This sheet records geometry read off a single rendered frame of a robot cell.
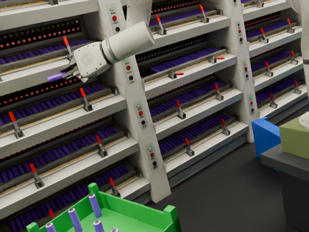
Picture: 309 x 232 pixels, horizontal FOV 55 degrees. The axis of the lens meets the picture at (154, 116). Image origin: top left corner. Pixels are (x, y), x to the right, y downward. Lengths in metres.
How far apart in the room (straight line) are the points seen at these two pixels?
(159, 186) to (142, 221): 0.66
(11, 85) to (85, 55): 0.27
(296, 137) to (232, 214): 0.44
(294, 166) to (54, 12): 0.94
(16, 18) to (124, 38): 0.38
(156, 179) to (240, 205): 0.38
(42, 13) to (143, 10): 0.36
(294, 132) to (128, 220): 0.56
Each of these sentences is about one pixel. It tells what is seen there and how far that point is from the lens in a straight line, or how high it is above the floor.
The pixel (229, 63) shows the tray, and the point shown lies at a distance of 1.63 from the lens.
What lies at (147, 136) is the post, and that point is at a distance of 1.31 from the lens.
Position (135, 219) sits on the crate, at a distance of 0.78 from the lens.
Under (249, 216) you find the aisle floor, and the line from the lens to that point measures 1.24.
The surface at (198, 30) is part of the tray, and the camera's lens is 1.49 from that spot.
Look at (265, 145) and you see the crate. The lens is 1.52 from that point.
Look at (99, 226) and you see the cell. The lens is 0.70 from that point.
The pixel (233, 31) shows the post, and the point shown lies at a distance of 1.65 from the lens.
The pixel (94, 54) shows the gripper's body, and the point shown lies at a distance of 1.00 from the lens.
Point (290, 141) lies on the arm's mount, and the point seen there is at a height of 0.32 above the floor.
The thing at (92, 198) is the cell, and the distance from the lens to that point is 0.81.
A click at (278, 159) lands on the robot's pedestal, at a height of 0.28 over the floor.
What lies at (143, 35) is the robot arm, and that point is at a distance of 0.94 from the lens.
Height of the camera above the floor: 0.76
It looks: 16 degrees down
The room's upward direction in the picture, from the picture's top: 15 degrees counter-clockwise
